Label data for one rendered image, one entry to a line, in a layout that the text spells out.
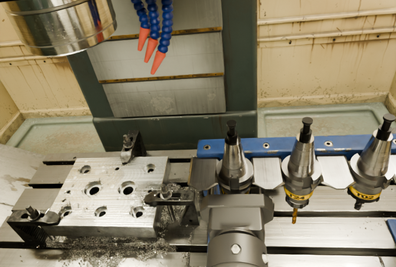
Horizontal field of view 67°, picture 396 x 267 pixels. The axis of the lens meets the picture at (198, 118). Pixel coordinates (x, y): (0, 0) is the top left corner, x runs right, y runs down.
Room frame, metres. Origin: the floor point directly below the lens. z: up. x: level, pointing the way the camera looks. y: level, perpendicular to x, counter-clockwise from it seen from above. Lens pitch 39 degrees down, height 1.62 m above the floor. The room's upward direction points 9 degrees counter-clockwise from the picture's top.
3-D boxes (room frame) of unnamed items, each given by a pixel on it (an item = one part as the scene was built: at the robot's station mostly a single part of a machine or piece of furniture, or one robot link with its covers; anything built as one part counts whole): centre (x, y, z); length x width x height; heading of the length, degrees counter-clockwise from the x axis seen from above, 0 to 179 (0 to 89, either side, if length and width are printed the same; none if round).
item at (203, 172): (0.35, 0.01, 1.21); 0.07 x 0.05 x 0.01; 169
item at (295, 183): (0.32, -0.16, 1.21); 0.06 x 0.06 x 0.03
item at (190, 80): (0.96, 0.11, 1.16); 0.48 x 0.05 x 0.51; 79
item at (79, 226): (0.55, 0.27, 0.97); 0.29 x 0.23 x 0.05; 79
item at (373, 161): (0.30, -0.26, 1.26); 0.04 x 0.04 x 0.07
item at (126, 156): (0.70, 0.22, 0.97); 0.13 x 0.03 x 0.15; 169
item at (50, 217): (0.48, 0.45, 0.97); 0.13 x 0.03 x 0.15; 79
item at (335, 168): (0.31, -0.21, 1.21); 0.07 x 0.05 x 0.01; 169
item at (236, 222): (0.25, -0.03, 1.18); 0.13 x 0.12 x 0.10; 79
